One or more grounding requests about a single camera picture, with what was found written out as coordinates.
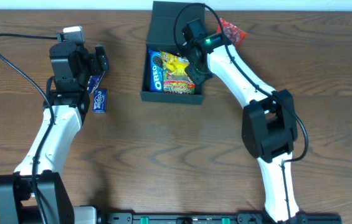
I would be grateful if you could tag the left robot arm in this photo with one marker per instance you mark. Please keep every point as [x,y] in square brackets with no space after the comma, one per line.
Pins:
[34,192]

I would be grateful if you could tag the green Haribo gummy bag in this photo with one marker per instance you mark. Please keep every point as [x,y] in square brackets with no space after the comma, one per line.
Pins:
[180,87]

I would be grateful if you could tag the yellow Hacks candy bag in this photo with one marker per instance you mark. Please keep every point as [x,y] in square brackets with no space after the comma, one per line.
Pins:
[174,66]

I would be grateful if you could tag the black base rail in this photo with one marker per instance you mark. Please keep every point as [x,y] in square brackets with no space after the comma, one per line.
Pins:
[239,218]

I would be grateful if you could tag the blue Eclipse mint pack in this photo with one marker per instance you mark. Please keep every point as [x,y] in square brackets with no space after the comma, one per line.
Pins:
[100,101]

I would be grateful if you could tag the dark blue snack bar wrapper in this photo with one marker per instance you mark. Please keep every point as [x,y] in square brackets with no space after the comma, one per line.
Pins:
[94,82]

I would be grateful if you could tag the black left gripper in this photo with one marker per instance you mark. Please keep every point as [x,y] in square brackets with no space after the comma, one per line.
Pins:
[99,62]

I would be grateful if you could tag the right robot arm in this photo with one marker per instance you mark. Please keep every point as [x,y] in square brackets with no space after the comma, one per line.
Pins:
[268,129]

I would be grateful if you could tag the blue Oreo cookie pack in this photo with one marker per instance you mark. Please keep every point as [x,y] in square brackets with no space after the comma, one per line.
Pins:
[156,71]

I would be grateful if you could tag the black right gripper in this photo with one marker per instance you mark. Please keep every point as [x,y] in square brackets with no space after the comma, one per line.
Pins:
[196,71]

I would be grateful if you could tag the red Hacks candy bag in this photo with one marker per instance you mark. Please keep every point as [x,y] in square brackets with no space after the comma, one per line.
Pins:
[233,33]

